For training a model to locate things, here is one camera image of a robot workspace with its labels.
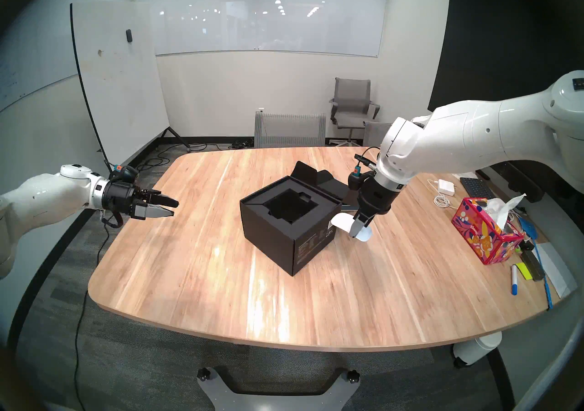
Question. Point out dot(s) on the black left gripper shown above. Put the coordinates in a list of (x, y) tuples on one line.
[(119, 198)]

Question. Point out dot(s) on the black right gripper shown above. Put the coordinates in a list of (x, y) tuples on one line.
[(375, 199)]

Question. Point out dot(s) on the white computer mouse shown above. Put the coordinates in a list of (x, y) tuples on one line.
[(341, 222)]

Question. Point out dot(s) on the black cardboard box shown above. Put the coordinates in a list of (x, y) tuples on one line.
[(292, 236)]

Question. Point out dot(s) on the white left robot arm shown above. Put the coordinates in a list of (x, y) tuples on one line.
[(45, 200)]

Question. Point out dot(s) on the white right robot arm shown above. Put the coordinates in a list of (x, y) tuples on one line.
[(456, 141)]

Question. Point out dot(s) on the colourful tissue box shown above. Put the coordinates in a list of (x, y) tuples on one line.
[(486, 236)]

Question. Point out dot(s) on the grey fabric chair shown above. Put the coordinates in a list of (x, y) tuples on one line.
[(376, 134)]

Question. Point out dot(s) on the white power adapter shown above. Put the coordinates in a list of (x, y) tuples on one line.
[(446, 186)]

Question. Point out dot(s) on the grey mesh chair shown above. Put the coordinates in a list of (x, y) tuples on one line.
[(289, 131)]

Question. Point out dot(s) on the rolling whiteboard with stand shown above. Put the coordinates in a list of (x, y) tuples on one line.
[(118, 86)]

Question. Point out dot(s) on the black keyboard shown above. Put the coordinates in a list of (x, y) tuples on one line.
[(477, 188)]

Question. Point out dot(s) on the grey office chair with armrests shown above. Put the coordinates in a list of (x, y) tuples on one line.
[(352, 99)]

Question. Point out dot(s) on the blue marker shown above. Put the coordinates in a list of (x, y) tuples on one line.
[(514, 280)]

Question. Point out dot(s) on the yellow sticky note pad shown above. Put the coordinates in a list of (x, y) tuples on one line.
[(523, 271)]

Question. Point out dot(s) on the black video bar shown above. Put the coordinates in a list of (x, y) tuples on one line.
[(524, 182)]

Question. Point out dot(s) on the black whiteboard eraser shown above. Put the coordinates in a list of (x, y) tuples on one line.
[(532, 263)]

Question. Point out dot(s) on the blue pen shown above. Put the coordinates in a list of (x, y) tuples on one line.
[(546, 291)]

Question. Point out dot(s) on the white paper sheet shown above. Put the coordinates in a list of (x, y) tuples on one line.
[(559, 275)]

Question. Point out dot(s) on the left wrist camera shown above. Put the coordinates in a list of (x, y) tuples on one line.
[(127, 172)]

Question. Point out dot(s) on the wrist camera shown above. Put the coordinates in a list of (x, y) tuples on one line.
[(358, 176), (127, 172)]

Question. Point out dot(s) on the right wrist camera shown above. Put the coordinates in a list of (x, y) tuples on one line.
[(358, 176)]

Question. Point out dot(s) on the wall glass whiteboard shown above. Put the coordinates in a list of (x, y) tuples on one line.
[(23, 68), (264, 17)]

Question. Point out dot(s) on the grey robot base frame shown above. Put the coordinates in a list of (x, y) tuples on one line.
[(278, 401)]

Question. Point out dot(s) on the large black wall screen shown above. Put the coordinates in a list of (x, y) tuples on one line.
[(502, 26)]

